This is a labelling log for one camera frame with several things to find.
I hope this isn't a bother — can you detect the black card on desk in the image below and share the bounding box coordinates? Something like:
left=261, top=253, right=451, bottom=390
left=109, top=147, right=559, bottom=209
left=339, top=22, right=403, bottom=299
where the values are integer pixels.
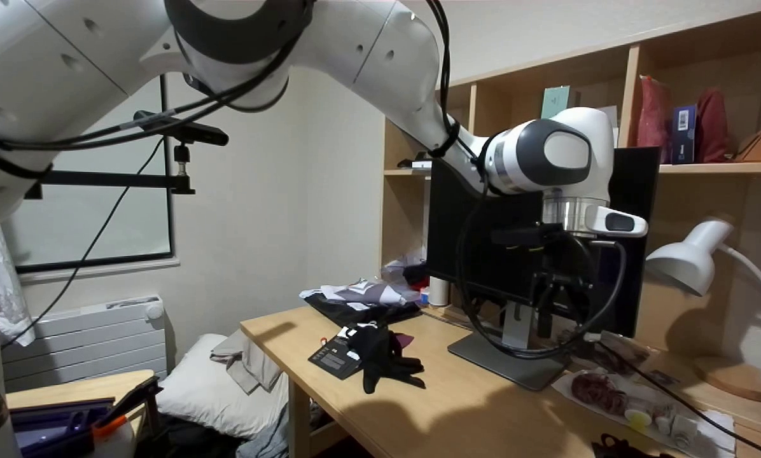
left=307, top=340, right=361, bottom=380

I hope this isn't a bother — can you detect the white radiator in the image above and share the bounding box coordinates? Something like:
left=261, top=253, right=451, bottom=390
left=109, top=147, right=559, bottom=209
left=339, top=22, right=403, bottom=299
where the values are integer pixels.
left=2, top=295, right=169, bottom=393

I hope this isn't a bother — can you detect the black glove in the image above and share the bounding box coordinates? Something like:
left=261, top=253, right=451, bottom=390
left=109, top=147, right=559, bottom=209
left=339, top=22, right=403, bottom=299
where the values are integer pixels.
left=348, top=327, right=426, bottom=396
left=594, top=434, right=655, bottom=458

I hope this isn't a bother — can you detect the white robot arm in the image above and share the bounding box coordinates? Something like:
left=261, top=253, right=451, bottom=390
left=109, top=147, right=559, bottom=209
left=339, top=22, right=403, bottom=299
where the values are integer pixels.
left=0, top=0, right=648, bottom=238

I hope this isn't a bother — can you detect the wooden bookshelf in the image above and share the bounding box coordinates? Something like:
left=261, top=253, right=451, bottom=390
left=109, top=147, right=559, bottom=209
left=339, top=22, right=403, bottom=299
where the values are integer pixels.
left=381, top=6, right=761, bottom=403

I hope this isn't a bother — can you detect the folded patterned cloth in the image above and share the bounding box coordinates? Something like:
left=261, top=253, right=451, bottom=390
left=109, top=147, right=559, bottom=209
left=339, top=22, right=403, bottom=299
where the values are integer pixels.
left=300, top=280, right=419, bottom=327

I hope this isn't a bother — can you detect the white desk lamp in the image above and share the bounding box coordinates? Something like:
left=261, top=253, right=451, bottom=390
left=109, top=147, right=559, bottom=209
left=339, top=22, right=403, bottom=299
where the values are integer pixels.
left=645, top=217, right=761, bottom=404

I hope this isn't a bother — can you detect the black camera boom stand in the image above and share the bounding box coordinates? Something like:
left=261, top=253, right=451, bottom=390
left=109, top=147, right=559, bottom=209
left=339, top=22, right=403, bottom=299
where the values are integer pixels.
left=29, top=111, right=228, bottom=198

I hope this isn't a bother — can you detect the white pillow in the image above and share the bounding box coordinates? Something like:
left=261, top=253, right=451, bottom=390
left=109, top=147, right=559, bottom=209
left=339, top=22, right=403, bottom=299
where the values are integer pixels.
left=157, top=332, right=288, bottom=438

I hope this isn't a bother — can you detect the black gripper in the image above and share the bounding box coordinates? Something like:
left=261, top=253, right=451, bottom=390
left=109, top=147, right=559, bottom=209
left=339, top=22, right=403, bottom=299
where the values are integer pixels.
left=491, top=226, right=596, bottom=323

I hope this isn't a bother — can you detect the wooden desk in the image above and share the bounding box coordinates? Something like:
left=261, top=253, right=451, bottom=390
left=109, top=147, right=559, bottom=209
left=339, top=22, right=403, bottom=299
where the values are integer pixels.
left=239, top=304, right=761, bottom=458

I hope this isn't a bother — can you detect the purple tool tray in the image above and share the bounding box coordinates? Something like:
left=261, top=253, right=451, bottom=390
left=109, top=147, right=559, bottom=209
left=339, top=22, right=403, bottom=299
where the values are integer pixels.
left=11, top=376, right=161, bottom=458

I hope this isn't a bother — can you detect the grey monitor stand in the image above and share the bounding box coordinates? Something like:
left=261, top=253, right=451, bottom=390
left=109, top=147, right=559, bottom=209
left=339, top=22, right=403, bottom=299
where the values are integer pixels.
left=447, top=300, right=568, bottom=393

